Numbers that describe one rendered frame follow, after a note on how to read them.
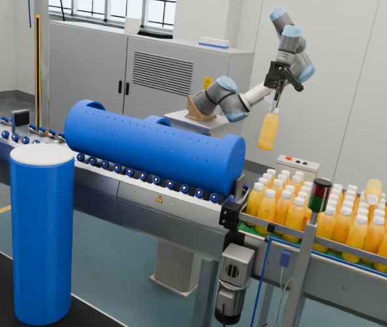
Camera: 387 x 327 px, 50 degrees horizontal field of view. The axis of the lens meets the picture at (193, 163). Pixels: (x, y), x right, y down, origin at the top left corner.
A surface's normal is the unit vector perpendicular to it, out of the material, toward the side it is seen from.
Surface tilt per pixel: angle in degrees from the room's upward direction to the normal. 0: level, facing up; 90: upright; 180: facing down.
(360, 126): 90
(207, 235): 110
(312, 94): 90
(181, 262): 90
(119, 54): 90
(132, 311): 0
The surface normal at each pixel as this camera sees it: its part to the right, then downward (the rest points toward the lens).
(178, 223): -0.43, 0.56
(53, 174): 0.60, 0.35
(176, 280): -0.52, 0.24
